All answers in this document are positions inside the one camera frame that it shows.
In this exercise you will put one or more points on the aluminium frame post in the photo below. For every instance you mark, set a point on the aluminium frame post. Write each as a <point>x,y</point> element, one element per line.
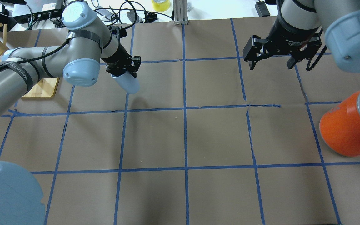
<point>180,11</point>

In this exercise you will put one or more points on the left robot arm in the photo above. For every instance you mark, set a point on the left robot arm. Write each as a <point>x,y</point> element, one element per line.
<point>77,60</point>

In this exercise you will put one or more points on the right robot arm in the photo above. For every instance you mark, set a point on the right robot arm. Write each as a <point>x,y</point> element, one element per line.
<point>337,20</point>

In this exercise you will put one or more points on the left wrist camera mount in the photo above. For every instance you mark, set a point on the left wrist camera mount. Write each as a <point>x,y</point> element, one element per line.
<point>118,31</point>

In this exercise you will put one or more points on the wooden cup rack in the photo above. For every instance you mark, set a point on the wooden cup rack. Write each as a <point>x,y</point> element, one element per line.
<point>45,88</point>

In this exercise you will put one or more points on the light blue plastic cup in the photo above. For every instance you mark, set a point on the light blue plastic cup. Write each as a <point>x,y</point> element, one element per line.
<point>127,82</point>

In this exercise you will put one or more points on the grey small adapter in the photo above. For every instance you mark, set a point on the grey small adapter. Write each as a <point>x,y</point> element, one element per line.
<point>134,17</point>

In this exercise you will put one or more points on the orange can with silver lid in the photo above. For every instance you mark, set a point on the orange can with silver lid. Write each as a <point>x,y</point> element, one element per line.
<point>340,127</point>

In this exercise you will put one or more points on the black power adapter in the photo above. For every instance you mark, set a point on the black power adapter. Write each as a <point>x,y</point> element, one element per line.
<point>261,9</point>

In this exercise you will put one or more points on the yellow tape roll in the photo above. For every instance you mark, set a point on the yellow tape roll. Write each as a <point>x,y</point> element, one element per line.
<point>160,5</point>

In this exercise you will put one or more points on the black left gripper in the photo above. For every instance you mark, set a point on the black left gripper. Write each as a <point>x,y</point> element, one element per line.
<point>119,57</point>

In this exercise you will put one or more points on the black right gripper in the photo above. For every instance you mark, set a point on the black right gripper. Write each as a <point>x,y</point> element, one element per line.
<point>289,37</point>

